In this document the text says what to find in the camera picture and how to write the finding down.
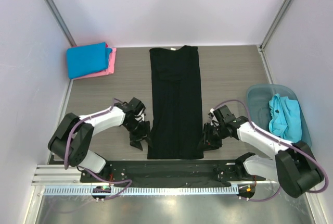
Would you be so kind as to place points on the left aluminium corner post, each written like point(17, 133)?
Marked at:
point(59, 19)

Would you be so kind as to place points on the black t shirt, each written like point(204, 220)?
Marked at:
point(176, 104)

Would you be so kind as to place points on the translucent blue plastic bin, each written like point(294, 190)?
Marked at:
point(258, 97)

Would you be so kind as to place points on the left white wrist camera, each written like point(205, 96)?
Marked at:
point(140, 117)

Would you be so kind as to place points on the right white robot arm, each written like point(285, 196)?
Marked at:
point(290, 164)

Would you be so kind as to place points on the aluminium corner post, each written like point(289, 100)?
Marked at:
point(277, 20)
point(59, 19)

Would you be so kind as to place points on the folded pink t shirt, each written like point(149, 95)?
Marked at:
point(105, 72)

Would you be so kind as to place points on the crumpled light blue t shirt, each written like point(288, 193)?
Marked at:
point(285, 118)

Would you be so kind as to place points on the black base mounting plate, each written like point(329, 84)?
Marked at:
point(176, 173)

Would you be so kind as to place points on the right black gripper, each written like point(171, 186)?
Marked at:
point(211, 135)

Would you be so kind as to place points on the folded blue t shirt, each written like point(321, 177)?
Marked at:
point(87, 59)

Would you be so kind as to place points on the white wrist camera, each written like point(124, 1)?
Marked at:
point(212, 118)
point(140, 117)

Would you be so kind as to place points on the right aluminium corner post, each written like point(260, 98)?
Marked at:
point(277, 20)

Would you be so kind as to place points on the aluminium frame rail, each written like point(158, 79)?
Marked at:
point(57, 174)

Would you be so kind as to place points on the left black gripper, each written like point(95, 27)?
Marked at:
point(145, 133)

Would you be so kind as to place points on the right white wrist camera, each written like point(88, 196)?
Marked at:
point(212, 118)

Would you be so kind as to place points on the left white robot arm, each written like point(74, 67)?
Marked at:
point(72, 138)

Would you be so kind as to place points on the white slotted cable duct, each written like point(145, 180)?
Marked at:
point(57, 190)

